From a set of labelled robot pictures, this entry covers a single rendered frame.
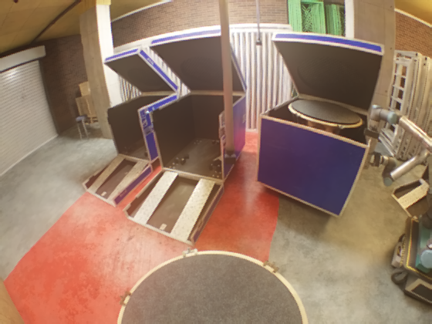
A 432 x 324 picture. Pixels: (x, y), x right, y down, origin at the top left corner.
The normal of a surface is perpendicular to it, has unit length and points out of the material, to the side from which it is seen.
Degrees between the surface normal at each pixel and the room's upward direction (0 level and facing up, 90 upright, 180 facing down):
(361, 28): 90
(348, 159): 90
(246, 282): 0
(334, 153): 90
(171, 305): 0
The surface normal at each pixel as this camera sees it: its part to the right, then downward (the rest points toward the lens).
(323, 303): -0.06, -0.84
